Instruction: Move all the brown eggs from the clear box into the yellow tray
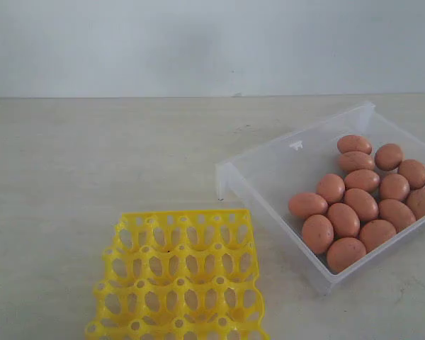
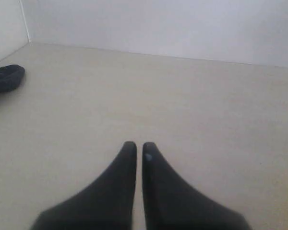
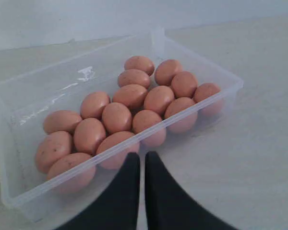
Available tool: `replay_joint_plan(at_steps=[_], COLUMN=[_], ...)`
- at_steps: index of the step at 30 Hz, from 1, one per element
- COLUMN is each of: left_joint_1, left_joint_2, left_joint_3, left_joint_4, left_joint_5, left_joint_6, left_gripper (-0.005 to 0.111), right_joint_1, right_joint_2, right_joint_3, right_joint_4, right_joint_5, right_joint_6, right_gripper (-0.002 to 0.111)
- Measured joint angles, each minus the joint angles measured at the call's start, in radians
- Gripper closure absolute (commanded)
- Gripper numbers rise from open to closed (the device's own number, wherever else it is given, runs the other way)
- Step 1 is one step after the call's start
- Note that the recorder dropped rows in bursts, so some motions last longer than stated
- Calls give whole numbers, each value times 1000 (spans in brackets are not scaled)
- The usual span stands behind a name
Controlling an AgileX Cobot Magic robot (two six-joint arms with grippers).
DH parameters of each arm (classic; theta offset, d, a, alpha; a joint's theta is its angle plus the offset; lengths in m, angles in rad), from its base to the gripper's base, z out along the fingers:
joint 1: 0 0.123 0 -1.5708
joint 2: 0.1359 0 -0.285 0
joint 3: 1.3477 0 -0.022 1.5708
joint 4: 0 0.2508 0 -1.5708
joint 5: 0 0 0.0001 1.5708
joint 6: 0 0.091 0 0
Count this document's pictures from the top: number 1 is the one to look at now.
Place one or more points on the yellow plastic egg tray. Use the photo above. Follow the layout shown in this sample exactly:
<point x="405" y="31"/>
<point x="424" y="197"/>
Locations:
<point x="180" y="275"/>

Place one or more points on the clear plastic bin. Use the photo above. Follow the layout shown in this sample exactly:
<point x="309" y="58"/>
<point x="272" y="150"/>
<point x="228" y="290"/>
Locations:
<point x="265" y="177"/>

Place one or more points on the brown egg front bottom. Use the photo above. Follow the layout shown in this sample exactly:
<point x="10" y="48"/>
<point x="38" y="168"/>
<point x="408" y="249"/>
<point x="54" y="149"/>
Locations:
<point x="343" y="253"/>

